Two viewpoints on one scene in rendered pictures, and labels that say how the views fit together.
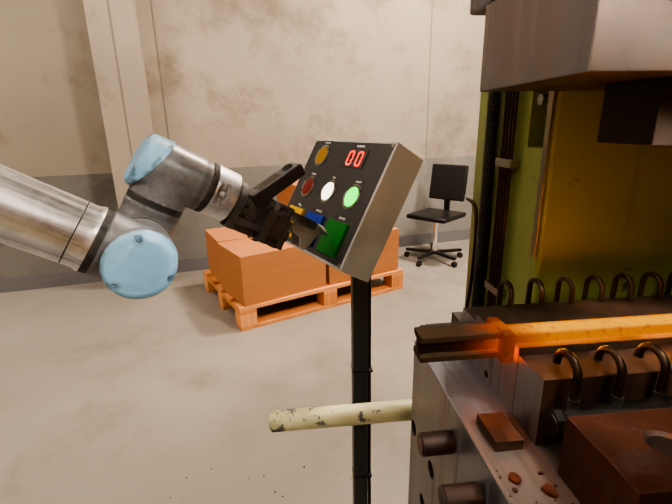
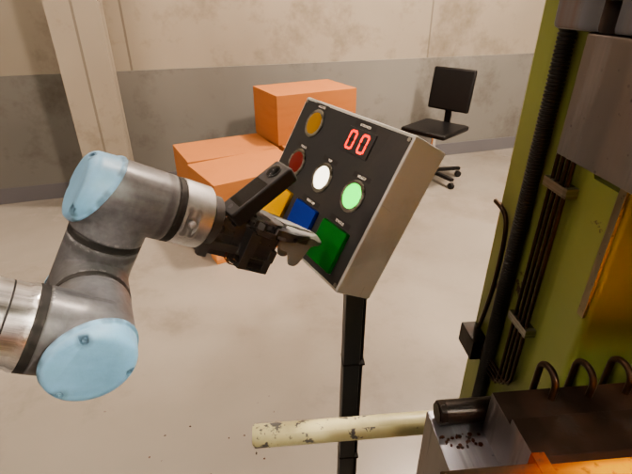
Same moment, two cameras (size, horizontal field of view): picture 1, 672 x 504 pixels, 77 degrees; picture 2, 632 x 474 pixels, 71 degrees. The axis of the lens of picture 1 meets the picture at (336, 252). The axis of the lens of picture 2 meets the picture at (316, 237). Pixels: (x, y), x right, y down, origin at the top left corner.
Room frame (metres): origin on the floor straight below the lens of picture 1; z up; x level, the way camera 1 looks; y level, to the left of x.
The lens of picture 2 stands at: (0.18, 0.02, 1.39)
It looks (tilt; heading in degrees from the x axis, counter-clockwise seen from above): 29 degrees down; 0
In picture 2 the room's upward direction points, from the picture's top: straight up
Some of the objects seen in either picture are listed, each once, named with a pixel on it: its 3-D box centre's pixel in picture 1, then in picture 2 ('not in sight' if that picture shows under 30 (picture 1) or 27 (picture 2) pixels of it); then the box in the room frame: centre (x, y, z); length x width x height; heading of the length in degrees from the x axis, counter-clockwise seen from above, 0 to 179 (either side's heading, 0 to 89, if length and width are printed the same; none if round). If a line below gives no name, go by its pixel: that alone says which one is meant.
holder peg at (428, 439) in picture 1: (435, 443); not in sight; (0.41, -0.11, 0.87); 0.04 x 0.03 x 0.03; 95
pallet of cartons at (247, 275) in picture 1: (300, 239); (281, 158); (3.10, 0.27, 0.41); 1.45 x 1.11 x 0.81; 110
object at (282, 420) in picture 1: (369, 413); (362, 427); (0.79, -0.07, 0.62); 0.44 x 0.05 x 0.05; 95
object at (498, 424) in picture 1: (498, 430); not in sight; (0.37, -0.17, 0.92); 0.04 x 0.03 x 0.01; 6
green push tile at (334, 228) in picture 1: (333, 238); (328, 245); (0.85, 0.00, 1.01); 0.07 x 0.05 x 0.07; 30
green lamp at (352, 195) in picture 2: (351, 196); (352, 196); (0.88, -0.03, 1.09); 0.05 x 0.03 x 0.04; 5
